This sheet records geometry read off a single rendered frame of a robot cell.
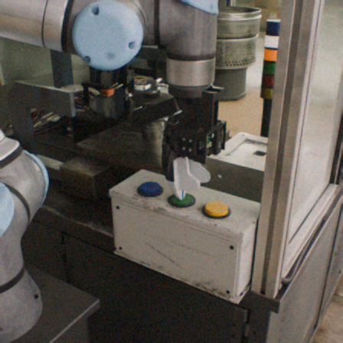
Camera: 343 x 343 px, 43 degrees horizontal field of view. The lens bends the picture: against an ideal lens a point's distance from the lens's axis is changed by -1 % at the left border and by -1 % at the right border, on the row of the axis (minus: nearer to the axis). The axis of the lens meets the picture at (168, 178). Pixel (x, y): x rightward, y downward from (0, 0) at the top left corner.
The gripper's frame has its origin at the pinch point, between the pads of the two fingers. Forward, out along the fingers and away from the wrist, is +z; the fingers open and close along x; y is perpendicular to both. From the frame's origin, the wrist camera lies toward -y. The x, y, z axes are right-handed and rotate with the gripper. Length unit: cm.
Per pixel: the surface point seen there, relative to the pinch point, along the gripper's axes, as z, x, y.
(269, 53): -17.1, 45.7, -1.9
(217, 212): 0.7, -1.5, 8.9
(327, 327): 91, 80, 21
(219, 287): 14.4, -3.7, 11.1
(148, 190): 0.6, -1.4, -5.4
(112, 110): -3.6, 21.6, -32.5
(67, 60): -5, 57, -82
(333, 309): 91, 91, 20
